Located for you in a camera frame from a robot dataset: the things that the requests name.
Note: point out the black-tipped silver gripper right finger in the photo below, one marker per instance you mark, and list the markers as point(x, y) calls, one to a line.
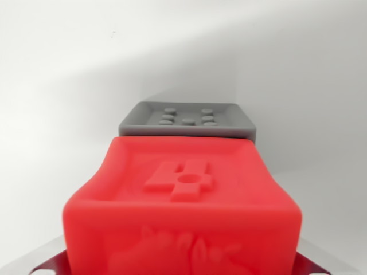
point(308, 262)

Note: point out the black-tipped silver gripper left finger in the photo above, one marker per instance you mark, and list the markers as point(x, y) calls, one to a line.
point(53, 259)

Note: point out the red embossed plastic cube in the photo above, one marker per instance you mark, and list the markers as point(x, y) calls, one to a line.
point(183, 206)

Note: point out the grey embossed plastic cube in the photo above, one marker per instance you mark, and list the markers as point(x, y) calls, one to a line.
point(186, 120)

